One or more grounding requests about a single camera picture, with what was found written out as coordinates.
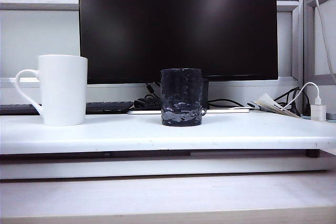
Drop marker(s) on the black textured glass cup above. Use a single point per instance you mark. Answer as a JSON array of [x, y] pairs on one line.
[[181, 98]]

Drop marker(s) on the white raised board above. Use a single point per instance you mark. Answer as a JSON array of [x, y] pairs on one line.
[[168, 132]]

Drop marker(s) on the black keyboard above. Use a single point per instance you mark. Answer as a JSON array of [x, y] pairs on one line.
[[110, 106]]

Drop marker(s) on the white lower shelf board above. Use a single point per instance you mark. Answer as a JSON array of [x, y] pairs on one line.
[[157, 167]]

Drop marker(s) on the black computer monitor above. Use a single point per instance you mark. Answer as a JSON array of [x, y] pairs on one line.
[[178, 24]]

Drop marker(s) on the folded paper booklet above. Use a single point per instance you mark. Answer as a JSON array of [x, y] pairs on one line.
[[273, 104]]

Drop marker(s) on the white ceramic mug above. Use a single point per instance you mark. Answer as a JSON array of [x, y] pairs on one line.
[[63, 90]]

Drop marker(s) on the grey side office partition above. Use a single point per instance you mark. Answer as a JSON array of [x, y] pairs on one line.
[[309, 51]]

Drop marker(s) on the white USB charger block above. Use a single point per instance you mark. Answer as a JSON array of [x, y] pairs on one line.
[[319, 112]]

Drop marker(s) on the black rubber board foot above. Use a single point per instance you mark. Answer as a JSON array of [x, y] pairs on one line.
[[313, 153]]

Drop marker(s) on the grey back office partition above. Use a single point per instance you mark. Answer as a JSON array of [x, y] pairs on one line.
[[39, 6]]

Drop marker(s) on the grey power strip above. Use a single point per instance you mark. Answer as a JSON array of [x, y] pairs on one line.
[[331, 116]]

